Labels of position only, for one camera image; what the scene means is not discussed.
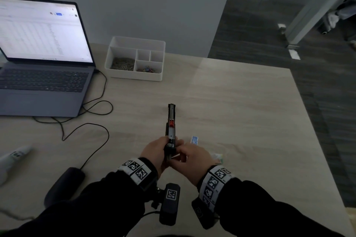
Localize person's right hand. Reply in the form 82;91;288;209
169;139;220;187

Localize person's left hand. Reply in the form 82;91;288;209
140;136;174;182

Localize black stapler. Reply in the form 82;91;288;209
163;103;178;162

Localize person's right forearm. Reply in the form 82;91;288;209
220;178;345;237

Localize person's left forearm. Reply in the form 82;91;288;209
0;171;156;237

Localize left wrist marker band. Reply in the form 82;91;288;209
118;157;156;187

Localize wrist marker band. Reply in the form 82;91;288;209
118;157;156;187
199;165;234;212

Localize right wrist marker band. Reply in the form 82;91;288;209
199;165;234;212

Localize pile of coloured clips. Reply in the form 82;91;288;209
136;67;161;74

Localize black oval pad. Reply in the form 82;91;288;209
44;167;86;208

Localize pile of silver paper clips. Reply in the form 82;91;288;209
111;57;135;70

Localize white organizer tray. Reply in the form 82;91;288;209
104;36;166;82

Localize grey laptop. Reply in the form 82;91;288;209
0;0;96;118

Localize white controller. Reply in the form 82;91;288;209
0;145;33;186

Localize black cable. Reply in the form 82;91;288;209
32;69;113;169

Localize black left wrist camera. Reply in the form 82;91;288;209
159;183;181;226

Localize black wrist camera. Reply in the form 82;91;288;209
191;197;220;230
159;183;181;226

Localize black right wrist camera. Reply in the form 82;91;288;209
191;197;220;230

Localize grey cable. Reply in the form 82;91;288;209
0;207;35;221

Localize grey door frame post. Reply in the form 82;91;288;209
286;0;356;46

